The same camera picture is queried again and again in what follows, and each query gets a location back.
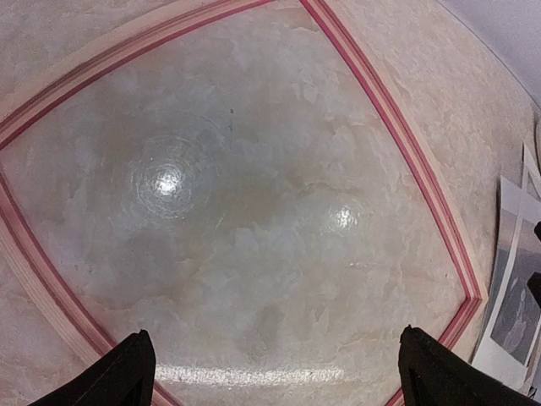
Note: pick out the photo print with white border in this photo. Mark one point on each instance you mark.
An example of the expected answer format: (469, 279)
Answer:
(506, 346)

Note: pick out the pink wooden picture frame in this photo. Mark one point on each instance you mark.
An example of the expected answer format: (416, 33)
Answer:
(242, 180)

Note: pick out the white mat board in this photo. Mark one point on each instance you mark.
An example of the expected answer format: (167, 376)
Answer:
(513, 199)

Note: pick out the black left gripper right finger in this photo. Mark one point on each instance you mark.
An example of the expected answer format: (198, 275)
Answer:
(432, 375)

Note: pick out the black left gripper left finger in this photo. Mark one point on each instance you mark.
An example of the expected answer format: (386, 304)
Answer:
(124, 376)

